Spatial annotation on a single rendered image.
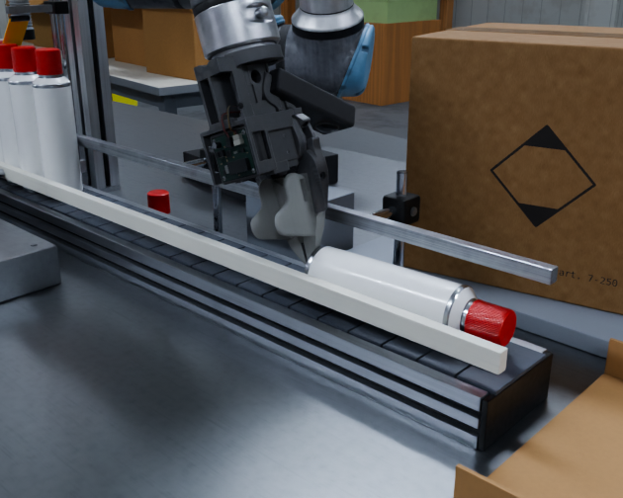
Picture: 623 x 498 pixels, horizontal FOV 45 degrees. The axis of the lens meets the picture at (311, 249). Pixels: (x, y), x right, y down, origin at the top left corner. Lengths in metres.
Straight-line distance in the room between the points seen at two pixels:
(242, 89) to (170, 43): 2.31
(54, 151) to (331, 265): 0.52
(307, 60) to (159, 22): 1.87
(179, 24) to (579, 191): 2.30
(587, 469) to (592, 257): 0.28
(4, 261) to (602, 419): 0.64
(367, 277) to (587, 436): 0.23
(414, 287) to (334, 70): 0.61
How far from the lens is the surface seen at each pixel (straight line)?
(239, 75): 0.71
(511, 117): 0.82
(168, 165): 0.96
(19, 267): 0.93
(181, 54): 2.96
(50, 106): 1.09
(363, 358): 0.67
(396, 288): 0.68
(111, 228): 0.98
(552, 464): 0.63
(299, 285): 0.71
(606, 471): 0.63
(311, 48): 1.21
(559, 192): 0.82
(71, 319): 0.86
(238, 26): 0.71
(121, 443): 0.65
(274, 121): 0.70
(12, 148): 1.20
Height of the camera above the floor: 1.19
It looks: 21 degrees down
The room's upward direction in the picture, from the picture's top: straight up
